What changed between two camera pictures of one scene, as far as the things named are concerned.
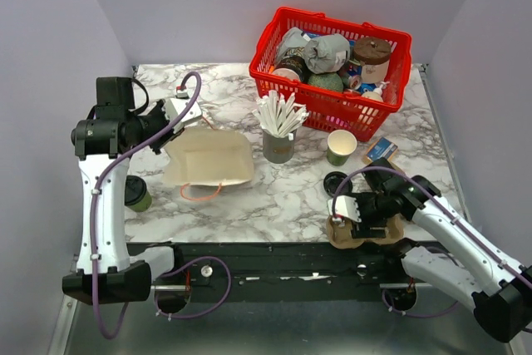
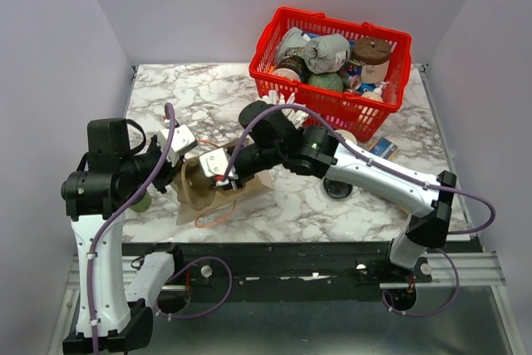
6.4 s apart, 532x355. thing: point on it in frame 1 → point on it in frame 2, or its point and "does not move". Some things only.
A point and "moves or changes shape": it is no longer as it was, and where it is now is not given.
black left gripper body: x=155 y=120 → x=165 y=172
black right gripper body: x=373 y=212 → x=251 y=160
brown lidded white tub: x=373 y=54 does not move
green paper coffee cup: x=143 y=204 does not move
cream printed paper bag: x=204 y=156 moves or changes shape
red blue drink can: x=355 y=80 does not move
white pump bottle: x=376 y=93 does not move
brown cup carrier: x=340 y=234 → x=195 y=189
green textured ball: x=327 y=80 does not move
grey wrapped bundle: x=327 y=54 does not move
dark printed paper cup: x=293 y=65 does not move
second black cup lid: x=332 y=181 does not move
